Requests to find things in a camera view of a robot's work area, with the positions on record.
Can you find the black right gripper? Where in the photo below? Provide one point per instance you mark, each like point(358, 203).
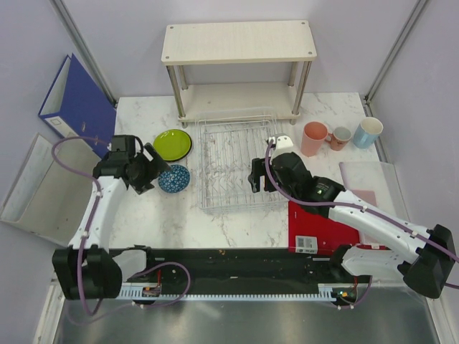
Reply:
point(259, 168)

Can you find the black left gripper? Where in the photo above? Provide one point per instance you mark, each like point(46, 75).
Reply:
point(141, 185)

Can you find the green plastic plate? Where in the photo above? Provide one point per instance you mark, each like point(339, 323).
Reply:
point(173, 144)

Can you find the red patterned bowl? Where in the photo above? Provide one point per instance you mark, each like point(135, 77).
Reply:
point(174, 180)

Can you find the pink plastic tumbler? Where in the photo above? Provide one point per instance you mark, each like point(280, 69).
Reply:
point(315, 134)

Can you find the orange dotted mug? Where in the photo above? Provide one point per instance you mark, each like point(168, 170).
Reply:
point(339, 138)

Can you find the blue ceramic mug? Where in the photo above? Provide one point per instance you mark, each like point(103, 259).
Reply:
point(367, 132)

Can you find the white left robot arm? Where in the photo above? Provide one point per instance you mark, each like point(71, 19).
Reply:
point(85, 269)

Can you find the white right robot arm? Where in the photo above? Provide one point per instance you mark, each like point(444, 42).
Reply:
point(423, 257)

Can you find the grey folder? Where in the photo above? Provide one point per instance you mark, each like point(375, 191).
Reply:
point(45, 199)

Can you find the clear plastic sheet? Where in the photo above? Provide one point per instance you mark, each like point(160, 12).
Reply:
point(372, 204)

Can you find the light wooden two-tier shelf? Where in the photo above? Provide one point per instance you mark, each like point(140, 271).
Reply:
point(235, 43)

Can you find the white wire dish rack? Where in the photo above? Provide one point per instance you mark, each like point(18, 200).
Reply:
point(227, 141)

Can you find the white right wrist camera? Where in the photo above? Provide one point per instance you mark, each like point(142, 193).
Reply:
point(280, 144)

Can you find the blue ring binder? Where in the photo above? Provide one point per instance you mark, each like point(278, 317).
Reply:
point(75, 106)

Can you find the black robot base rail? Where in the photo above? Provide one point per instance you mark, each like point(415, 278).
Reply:
point(242, 271)

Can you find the white slotted cable duct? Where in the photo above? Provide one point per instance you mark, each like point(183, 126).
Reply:
point(141, 293)

